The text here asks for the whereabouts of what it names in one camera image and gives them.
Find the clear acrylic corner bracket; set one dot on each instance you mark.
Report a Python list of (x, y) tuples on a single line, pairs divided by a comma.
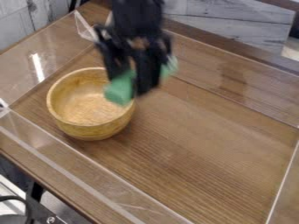
[(93, 32)]

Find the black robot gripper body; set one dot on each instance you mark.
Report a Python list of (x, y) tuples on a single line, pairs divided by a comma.
[(133, 30)]

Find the clear acrylic tray wall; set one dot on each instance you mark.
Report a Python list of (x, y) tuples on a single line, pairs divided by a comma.
[(85, 185)]

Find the black table leg bracket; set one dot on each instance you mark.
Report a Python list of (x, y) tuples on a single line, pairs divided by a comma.
[(41, 214)]

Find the green rectangular block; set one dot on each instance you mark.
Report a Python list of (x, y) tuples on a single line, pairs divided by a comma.
[(119, 90)]

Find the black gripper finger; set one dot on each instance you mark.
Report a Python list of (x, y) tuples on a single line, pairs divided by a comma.
[(114, 62), (148, 63)]

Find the brown wooden bowl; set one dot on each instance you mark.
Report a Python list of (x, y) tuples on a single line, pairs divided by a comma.
[(84, 115)]

